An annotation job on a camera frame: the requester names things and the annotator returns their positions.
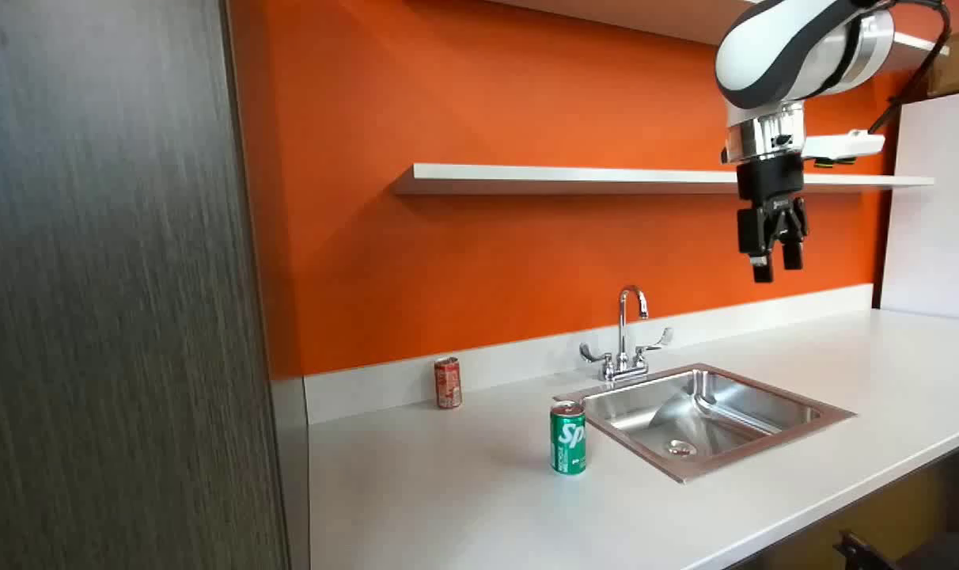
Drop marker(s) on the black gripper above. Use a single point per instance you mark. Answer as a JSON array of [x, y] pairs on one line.
[[774, 210]]

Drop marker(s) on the green Sprite can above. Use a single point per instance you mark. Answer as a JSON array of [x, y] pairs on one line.
[[567, 438]]

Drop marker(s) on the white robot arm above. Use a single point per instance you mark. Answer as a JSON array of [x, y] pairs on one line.
[[767, 67]]

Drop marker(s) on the red soda can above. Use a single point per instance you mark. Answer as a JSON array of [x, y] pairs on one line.
[[447, 383]]

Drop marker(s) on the white board panel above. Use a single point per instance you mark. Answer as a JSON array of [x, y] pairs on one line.
[[923, 247]]

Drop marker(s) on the stainless steel sink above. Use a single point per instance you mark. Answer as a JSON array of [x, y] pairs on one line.
[[699, 419]]

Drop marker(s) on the chrome faucet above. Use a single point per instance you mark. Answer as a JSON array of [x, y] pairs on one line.
[[628, 360]]

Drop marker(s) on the dark wood cabinet panel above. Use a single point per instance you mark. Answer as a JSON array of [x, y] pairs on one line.
[[132, 407]]

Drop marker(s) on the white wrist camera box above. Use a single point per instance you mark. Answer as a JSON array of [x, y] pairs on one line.
[[841, 145]]

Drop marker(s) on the white wall shelf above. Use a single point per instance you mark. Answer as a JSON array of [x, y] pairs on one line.
[[429, 179]]

